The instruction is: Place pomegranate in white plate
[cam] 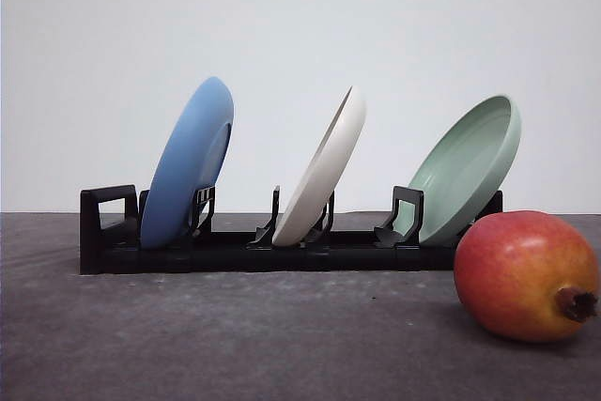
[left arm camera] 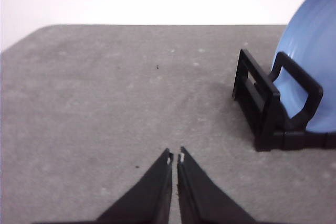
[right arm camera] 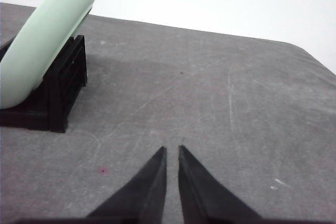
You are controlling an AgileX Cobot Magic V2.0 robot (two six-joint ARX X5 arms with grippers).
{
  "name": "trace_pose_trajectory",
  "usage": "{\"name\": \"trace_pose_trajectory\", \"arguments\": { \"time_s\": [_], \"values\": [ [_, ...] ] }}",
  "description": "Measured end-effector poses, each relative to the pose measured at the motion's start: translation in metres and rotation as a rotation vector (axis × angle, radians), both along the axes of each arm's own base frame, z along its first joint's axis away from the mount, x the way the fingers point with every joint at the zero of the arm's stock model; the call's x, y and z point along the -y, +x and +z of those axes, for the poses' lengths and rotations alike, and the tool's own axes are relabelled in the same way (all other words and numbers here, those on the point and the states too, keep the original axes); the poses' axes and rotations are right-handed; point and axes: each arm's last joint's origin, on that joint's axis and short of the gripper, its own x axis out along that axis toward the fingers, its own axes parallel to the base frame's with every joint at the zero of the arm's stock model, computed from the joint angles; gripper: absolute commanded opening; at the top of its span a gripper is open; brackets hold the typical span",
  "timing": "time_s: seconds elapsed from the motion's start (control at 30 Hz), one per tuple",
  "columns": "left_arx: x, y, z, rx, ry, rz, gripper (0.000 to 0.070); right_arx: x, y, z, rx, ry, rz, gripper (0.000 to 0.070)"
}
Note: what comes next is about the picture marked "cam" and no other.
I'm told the blue plate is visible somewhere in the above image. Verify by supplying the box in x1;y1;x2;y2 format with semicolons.
140;76;235;250

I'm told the red yellow pomegranate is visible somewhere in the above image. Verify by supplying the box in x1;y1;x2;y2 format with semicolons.
454;209;600;343

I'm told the white plate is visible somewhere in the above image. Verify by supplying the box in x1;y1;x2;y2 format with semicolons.
272;85;367;247

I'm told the green plate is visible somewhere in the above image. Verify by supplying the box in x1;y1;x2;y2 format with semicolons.
396;95;521;244

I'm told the black plate rack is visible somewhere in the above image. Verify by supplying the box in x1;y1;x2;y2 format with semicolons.
80;185;503;275

